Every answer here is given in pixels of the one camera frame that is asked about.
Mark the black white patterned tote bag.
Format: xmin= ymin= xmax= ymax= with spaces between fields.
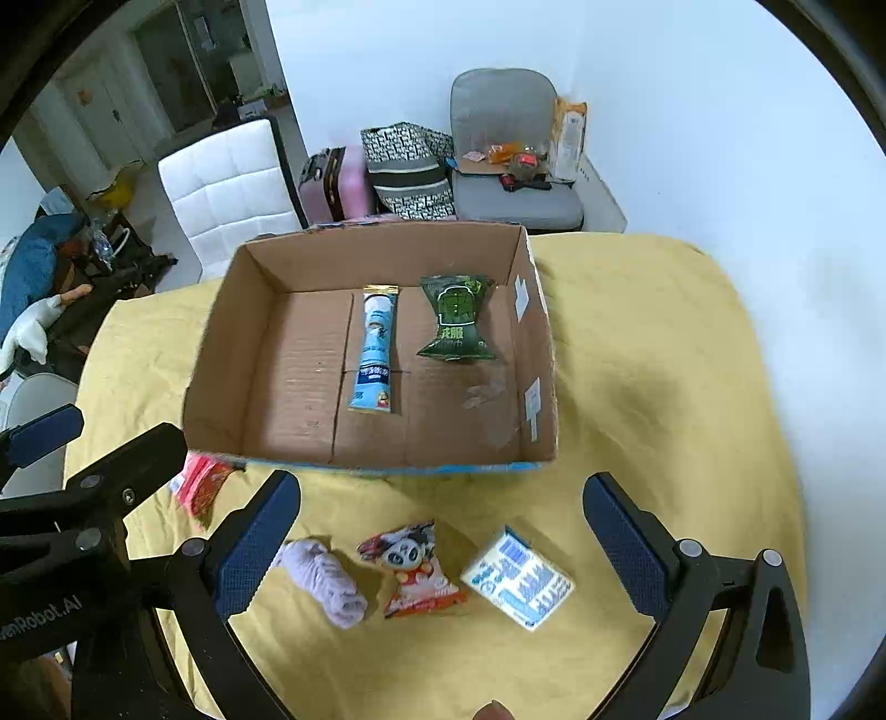
xmin=359 ymin=122 xmax=459 ymax=223

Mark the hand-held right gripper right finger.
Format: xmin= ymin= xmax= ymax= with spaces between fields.
xmin=583 ymin=472 xmax=812 ymax=720

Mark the cardboard box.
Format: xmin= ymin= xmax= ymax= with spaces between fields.
xmin=181 ymin=222 xmax=560 ymax=480

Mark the red snack packet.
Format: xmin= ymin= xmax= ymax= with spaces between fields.
xmin=173 ymin=453 xmax=240 ymax=531

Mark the white goose plush toy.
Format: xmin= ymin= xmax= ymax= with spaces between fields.
xmin=0 ymin=282 xmax=92 ymax=366

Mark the person's left forearm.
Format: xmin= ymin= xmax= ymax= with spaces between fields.
xmin=28 ymin=654 xmax=74 ymax=720

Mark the green snack packet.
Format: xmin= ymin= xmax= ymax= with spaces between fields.
xmin=415 ymin=275 xmax=498 ymax=363

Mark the orange white bag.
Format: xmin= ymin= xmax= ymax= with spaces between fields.
xmin=549 ymin=97 xmax=589 ymax=183

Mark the blue white tissue packet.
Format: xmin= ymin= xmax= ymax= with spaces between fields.
xmin=460 ymin=525 xmax=576 ymax=631

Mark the blue clothing pile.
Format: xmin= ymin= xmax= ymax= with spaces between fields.
xmin=0 ymin=213 xmax=89 ymax=335

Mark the grey cushioned chair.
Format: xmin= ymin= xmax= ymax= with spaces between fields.
xmin=449 ymin=68 xmax=586 ymax=233

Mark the dark side table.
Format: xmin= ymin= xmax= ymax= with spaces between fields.
xmin=40 ymin=208 xmax=179 ymax=362

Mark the blue white tube packet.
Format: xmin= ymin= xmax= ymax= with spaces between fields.
xmin=346 ymin=284 xmax=406 ymax=416

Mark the yellow plastic bag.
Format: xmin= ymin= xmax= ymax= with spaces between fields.
xmin=86 ymin=162 xmax=141 ymax=210

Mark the white round stool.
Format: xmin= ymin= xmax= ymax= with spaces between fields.
xmin=0 ymin=372 xmax=79 ymax=489

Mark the white padded chair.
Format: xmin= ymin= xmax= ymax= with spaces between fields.
xmin=157 ymin=117 xmax=310 ymax=282

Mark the panda print snack packet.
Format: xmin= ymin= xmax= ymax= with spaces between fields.
xmin=356 ymin=521 xmax=471 ymax=619

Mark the pink suitcase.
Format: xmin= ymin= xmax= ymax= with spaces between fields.
xmin=298 ymin=146 xmax=375 ymax=224

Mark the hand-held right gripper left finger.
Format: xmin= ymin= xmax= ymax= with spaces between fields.
xmin=164 ymin=471 xmax=303 ymax=720

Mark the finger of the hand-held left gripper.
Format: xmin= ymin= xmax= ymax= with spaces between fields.
xmin=0 ymin=423 xmax=189 ymax=537
xmin=0 ymin=406 xmax=85 ymax=497

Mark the purple sock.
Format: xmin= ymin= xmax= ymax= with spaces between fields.
xmin=273 ymin=538 xmax=368 ymax=630

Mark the yellow blanket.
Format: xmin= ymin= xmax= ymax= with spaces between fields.
xmin=62 ymin=232 xmax=812 ymax=720

